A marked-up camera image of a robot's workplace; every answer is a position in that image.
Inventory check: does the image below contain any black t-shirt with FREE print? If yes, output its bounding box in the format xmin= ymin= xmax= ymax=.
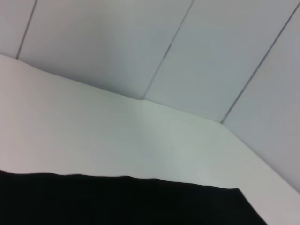
xmin=0 ymin=170 xmax=270 ymax=225

